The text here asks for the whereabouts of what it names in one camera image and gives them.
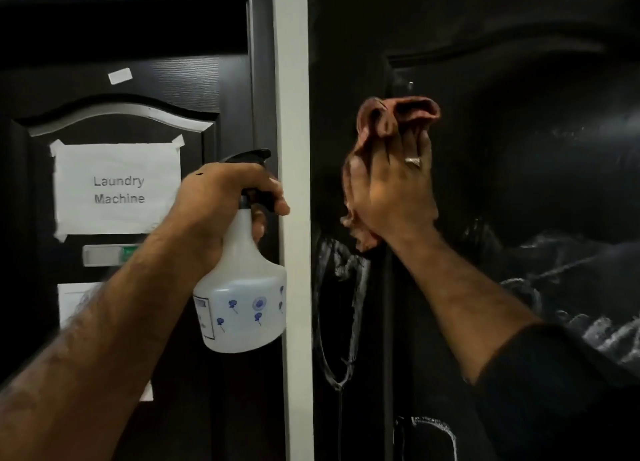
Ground person's left hand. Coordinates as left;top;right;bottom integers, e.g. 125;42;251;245
169;161;292;272

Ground person's right hand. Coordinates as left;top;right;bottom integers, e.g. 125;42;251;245
342;127;441;249

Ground orange checked cloth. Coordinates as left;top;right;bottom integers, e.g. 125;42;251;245
339;96;442;253

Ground white spray bottle black trigger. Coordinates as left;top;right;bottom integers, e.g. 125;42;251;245
192;148;289;354

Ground black wooden door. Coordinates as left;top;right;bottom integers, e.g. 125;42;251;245
307;0;640;461

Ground person's left forearm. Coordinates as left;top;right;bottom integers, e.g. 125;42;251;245
0;215;221;461

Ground person's right forearm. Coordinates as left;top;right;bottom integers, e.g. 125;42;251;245
385;223;543;384

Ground black laundry room door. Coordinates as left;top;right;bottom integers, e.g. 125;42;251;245
0;50;253;461

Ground dark wooden side door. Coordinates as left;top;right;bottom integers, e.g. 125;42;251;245
0;0;279;461

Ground white taped paper sign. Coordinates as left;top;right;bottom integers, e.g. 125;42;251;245
48;134;186;244

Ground printed paper notice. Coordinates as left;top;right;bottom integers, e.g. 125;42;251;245
56;281;155;402

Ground black right sleeve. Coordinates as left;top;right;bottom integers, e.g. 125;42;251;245
472;323;640;461

